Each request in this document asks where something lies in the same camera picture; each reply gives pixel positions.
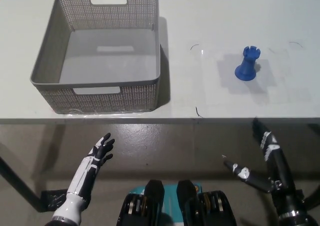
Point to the black table foot plate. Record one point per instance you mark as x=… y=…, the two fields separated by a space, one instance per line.
x=53 y=199

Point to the blue rook chess piece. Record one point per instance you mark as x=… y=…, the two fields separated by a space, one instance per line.
x=246 y=66

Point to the black and white right hand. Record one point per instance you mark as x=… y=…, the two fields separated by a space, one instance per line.
x=277 y=161

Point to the white and black left hand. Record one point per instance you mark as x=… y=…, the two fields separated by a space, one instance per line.
x=83 y=176

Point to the black metal table leg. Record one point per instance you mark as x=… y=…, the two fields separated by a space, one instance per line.
x=312 y=198
x=20 y=176

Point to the grey perforated plastic basket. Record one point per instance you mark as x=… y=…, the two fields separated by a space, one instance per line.
x=107 y=100

